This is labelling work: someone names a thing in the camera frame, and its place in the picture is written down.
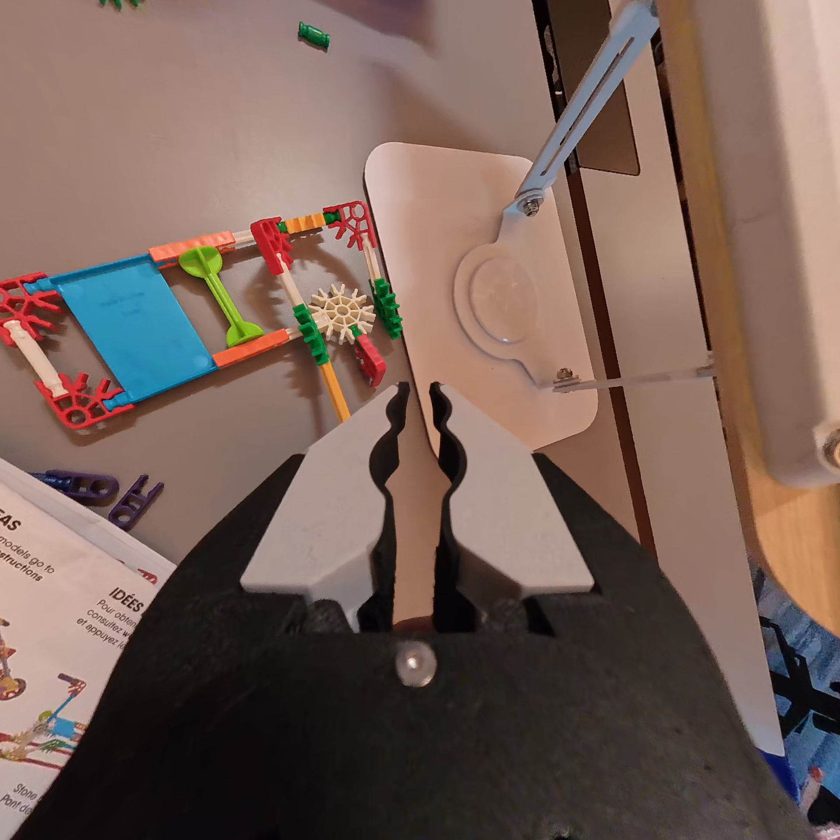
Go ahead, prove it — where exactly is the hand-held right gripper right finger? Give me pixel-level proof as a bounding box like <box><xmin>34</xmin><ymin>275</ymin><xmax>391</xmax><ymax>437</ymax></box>
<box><xmin>429</xmin><ymin>382</ymin><xmax>595</xmax><ymax>632</ymax></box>

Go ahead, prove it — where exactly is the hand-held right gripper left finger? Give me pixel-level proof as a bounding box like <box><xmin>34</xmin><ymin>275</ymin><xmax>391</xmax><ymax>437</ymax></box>
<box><xmin>241</xmin><ymin>382</ymin><xmax>412</xmax><ymax>632</ymax></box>

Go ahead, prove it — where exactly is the yellow plastic rod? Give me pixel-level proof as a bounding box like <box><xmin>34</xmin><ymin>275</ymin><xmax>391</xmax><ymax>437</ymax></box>
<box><xmin>319</xmin><ymin>360</ymin><xmax>353</xmax><ymax>423</ymax></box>

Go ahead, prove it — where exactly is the colourful construction toy model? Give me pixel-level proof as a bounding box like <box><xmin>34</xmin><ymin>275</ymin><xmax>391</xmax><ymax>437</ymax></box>
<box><xmin>0</xmin><ymin>200</ymin><xmax>403</xmax><ymax>431</ymax></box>

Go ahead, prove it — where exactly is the purple clip connector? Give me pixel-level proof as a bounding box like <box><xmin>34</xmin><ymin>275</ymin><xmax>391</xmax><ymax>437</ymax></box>
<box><xmin>108</xmin><ymin>474</ymin><xmax>165</xmax><ymax>532</ymax></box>

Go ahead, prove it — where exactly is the toy instruction booklet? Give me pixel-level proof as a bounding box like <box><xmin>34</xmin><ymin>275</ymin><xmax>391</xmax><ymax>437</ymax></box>
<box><xmin>0</xmin><ymin>459</ymin><xmax>178</xmax><ymax>823</ymax></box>

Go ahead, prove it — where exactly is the white metal stand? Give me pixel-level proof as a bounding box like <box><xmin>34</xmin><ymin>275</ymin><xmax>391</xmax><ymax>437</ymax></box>
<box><xmin>364</xmin><ymin>0</ymin><xmax>718</xmax><ymax>455</ymax></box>

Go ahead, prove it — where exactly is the white instruction board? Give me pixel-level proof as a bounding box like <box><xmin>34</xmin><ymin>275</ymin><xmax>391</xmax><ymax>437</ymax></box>
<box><xmin>656</xmin><ymin>0</ymin><xmax>840</xmax><ymax>639</ymax></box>

